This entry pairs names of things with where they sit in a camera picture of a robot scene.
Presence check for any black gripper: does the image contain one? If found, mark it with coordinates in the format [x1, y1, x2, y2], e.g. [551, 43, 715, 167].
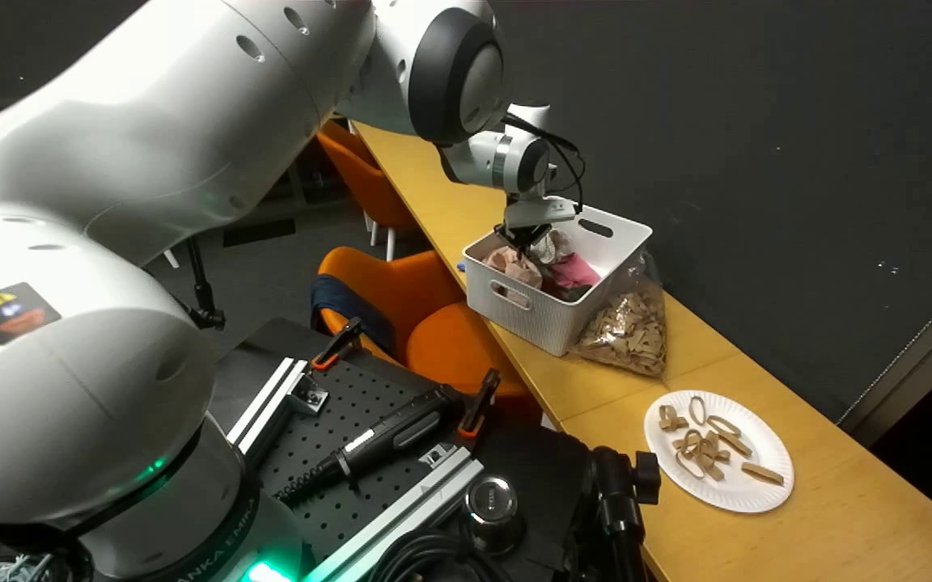
[500, 186, 583, 264]

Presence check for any peach shirt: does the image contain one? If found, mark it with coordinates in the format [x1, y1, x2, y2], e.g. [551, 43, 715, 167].
[483, 241, 546, 290]

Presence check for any navy blue shirt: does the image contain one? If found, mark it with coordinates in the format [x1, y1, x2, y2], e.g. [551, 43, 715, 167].
[309, 270, 384, 350]

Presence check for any white plastic storage container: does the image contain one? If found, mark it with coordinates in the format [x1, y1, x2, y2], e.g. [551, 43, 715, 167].
[456, 199, 656, 359]

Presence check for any pink red cloth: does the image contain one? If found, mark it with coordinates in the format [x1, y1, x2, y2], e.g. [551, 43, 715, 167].
[544, 250, 604, 303]

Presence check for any black perforated breadboard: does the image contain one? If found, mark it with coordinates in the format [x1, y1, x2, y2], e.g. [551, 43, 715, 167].
[204, 317, 603, 582]

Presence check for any round metal knob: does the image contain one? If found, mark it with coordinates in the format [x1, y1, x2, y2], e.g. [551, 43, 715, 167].
[461, 476, 525, 533]

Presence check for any black pen-shaped tool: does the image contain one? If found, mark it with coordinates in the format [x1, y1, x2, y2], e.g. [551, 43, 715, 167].
[273, 386, 461, 507]

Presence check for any white round plate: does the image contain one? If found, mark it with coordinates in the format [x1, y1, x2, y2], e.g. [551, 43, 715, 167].
[641, 383, 799, 518]

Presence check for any orange handled black clamp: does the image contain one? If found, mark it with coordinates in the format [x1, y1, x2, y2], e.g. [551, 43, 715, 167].
[452, 364, 508, 447]
[309, 317, 369, 376]

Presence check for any black camera tripod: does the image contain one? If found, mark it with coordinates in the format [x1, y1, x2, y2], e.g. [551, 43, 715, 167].
[566, 442, 668, 582]

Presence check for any long aluminium rail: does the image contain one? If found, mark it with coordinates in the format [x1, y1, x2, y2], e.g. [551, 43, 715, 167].
[302, 438, 490, 582]

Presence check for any short aluminium rail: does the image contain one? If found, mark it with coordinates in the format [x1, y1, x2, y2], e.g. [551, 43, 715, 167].
[223, 351, 330, 458]

